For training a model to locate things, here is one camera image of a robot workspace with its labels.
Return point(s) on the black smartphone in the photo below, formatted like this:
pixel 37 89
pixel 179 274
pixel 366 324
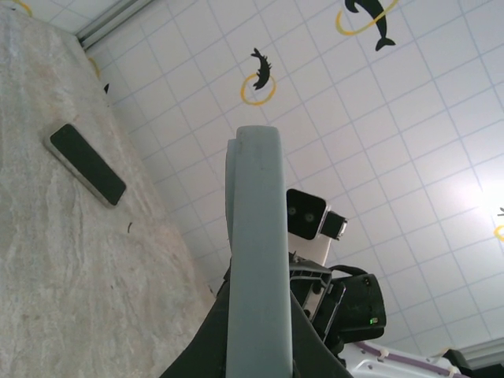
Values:
pixel 86 163

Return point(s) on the aluminium frame post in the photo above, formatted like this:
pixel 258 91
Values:
pixel 102 27

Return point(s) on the tiny fish yellow arc sticker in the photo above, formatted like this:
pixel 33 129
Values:
pixel 106 88

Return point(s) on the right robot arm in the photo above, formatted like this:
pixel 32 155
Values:
pixel 393 370

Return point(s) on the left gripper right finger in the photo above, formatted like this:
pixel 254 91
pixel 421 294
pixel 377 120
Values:
pixel 311 354

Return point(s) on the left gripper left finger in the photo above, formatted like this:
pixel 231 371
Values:
pixel 208 346

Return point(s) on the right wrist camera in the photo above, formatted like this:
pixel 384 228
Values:
pixel 305 212

